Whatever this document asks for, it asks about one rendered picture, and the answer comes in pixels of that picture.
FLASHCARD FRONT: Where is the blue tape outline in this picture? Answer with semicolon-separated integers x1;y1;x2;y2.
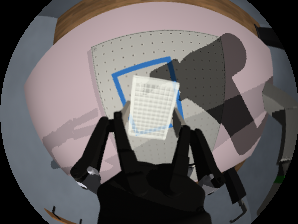
111;56;184;119

